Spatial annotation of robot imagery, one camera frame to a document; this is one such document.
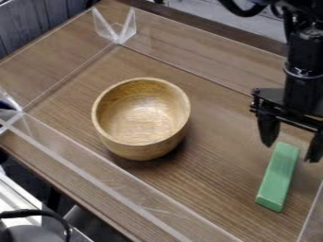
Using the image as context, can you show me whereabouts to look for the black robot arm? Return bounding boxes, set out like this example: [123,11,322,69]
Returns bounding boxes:
[219,0,323,163]

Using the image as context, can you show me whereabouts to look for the black cable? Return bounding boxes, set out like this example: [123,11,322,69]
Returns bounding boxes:
[0,209,73,242]

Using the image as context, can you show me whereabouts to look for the brown wooden bowl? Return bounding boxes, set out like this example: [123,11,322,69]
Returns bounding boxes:
[91,78,192,161]

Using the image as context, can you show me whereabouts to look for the grey metal stand base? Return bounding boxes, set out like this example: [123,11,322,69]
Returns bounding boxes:
[0,204,96,242]

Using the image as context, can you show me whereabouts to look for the clear acrylic front wall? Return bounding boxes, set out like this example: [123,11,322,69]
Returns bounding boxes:
[0,112,242,242]

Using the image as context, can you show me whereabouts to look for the clear acrylic left bracket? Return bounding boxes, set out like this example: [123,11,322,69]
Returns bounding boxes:
[0,90,23,135]

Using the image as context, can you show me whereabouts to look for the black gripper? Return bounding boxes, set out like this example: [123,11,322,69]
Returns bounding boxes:
[250,88,323,163]

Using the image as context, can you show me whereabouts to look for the clear acrylic corner bracket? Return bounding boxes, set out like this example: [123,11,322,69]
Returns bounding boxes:
[91,8,136,44]

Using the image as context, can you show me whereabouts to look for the green rectangular block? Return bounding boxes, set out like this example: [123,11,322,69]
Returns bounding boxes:
[255,142,300,213]

